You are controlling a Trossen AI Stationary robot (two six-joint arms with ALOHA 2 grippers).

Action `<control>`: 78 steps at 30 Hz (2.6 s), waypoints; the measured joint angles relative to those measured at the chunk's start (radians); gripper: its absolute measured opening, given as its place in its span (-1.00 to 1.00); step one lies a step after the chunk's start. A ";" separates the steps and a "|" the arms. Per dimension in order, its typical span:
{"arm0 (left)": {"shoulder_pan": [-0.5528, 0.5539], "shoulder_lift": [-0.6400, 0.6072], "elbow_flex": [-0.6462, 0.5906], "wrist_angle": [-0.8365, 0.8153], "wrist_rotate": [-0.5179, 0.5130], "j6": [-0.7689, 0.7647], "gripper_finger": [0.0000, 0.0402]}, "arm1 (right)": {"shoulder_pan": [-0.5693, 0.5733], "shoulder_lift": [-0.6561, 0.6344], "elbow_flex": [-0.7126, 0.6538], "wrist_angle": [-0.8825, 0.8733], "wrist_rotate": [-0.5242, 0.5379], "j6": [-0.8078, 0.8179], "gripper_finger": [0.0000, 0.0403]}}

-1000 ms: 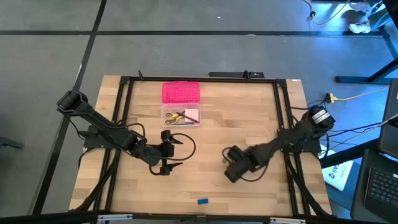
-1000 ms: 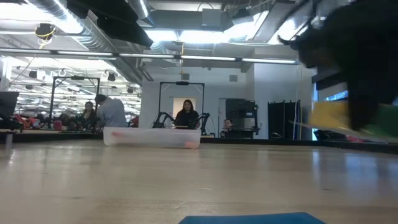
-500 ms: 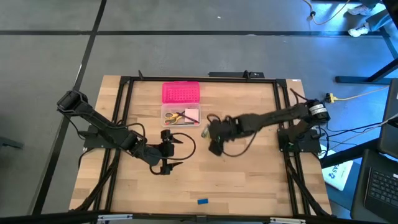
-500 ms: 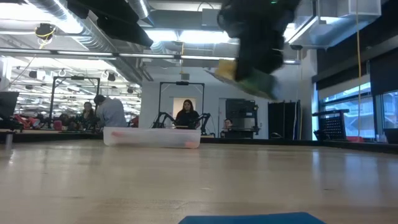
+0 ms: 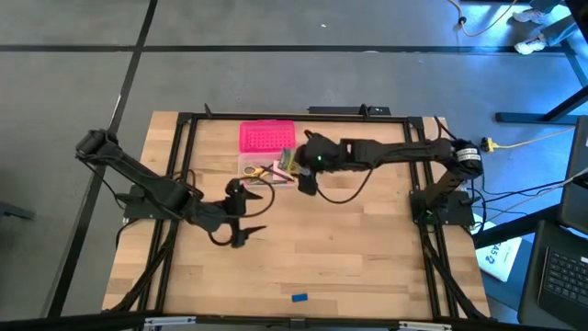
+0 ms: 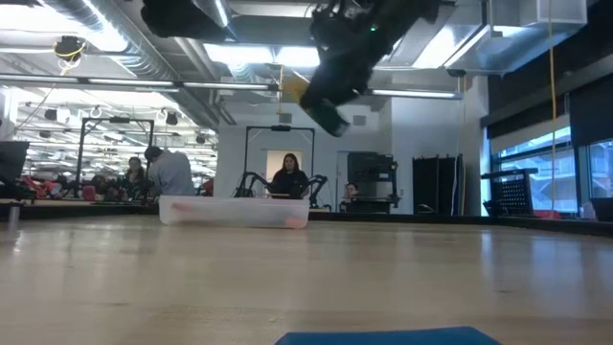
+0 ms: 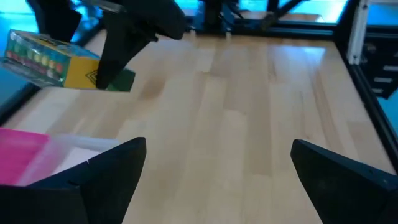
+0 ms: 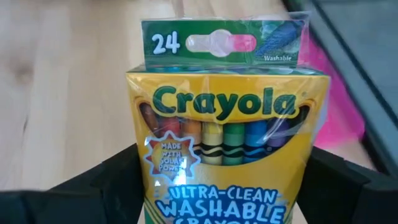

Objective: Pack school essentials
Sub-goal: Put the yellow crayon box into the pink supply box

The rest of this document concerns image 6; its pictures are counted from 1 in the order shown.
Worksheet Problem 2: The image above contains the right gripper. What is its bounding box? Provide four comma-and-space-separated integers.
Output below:
300, 0, 442, 111

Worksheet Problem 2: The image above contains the person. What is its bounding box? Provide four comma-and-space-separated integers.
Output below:
270, 152, 310, 198
125, 156, 148, 194
143, 146, 196, 197
340, 181, 360, 213

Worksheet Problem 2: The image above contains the silver ventilation duct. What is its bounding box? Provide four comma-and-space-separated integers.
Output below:
382, 0, 588, 76

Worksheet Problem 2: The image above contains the green yellow crayon box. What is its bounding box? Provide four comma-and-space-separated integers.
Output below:
282, 71, 352, 139

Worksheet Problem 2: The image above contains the red object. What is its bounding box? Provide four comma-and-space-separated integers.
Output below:
21, 174, 61, 198

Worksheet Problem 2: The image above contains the long yellow cable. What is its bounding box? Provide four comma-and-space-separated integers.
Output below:
547, 0, 560, 219

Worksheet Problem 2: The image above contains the black equipment cabinet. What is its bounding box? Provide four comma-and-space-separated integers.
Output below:
347, 151, 400, 215

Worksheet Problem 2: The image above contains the black folding panel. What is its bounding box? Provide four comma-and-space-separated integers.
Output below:
412, 153, 465, 217

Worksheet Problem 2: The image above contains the yellow black cable reel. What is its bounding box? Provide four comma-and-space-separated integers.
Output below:
53, 35, 87, 76

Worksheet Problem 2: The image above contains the black station frame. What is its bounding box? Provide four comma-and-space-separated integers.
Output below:
74, 116, 155, 193
243, 125, 316, 207

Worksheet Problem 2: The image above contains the clear pencil box pink lid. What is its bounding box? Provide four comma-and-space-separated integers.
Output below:
158, 195, 310, 229

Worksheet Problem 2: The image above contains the black perforated cart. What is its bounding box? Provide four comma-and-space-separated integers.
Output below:
481, 167, 539, 218

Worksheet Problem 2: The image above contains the blue eraser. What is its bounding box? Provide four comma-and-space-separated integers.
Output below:
274, 327, 503, 345

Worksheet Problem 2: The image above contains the window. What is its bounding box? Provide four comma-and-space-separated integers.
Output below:
492, 126, 613, 215

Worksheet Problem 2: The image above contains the black bin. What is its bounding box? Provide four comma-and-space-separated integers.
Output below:
589, 196, 613, 222

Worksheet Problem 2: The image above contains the long ceiling light bar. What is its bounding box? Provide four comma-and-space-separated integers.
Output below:
0, 74, 465, 101

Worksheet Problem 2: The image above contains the black monitor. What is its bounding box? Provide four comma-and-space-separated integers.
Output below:
0, 140, 31, 183

